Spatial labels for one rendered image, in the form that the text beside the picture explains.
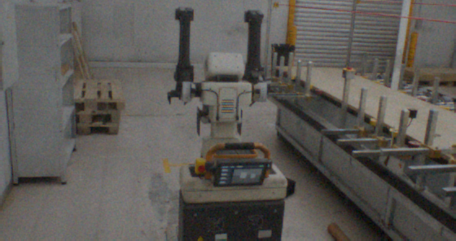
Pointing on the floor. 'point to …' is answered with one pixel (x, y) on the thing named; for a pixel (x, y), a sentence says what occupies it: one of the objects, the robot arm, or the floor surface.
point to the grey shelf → (42, 92)
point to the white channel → (401, 37)
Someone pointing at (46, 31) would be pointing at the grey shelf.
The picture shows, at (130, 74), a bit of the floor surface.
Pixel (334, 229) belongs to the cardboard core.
